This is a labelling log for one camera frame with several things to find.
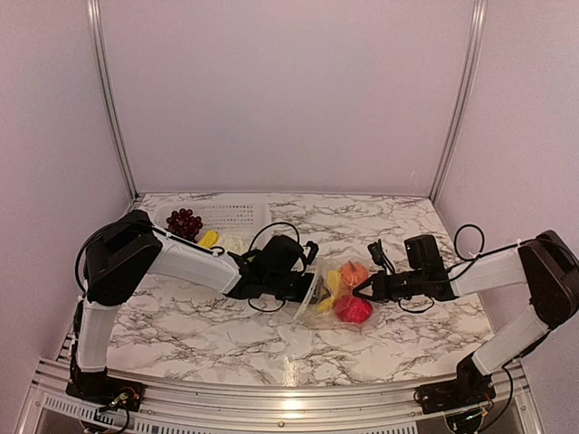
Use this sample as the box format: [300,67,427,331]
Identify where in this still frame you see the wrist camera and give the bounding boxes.
[299,241,319,271]
[367,240,395,275]

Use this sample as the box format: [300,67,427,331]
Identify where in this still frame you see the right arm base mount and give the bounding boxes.
[413,357,497,414]

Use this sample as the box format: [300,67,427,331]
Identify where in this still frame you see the clear zip top bag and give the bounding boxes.
[293,256,378,332]

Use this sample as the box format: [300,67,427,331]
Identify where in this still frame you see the purple fake grapes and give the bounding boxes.
[166,208,204,242]

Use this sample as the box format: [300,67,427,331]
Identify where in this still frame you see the aluminium frame post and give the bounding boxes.
[429,0,489,204]
[86,0,139,203]

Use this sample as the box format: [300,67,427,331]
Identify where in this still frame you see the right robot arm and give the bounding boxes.
[353,230,578,405]

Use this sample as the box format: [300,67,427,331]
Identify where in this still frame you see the front aluminium rail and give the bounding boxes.
[13,356,548,434]

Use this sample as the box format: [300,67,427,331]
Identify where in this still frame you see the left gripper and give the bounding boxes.
[267,273,332,305]

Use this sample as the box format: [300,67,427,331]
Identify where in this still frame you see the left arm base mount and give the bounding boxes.
[65,359,144,411]

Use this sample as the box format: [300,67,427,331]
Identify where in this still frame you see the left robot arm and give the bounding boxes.
[71,210,326,402]

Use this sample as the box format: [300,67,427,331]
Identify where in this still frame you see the orange fake pumpkin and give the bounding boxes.
[340,260,369,288]

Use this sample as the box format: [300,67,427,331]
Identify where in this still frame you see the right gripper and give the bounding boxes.
[353,269,426,303]

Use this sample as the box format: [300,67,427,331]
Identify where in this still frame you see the right aluminium frame post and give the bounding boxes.
[429,0,489,204]

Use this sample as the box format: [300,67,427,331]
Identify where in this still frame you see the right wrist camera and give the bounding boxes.
[367,240,395,275]

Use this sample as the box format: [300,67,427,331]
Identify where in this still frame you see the red fake fruit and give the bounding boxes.
[333,296,374,324]

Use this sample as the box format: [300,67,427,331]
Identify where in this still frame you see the white fake cauliflower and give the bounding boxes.
[215,232,252,255]

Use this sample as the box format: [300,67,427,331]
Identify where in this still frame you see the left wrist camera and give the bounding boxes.
[299,241,319,271]

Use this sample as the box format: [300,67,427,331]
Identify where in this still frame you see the yellow fake corn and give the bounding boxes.
[316,269,344,315]
[197,230,219,250]

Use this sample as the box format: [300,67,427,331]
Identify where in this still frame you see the white plastic basket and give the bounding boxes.
[149,200,271,241]

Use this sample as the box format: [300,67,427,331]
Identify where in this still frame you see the left aluminium frame post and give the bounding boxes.
[86,0,139,203]

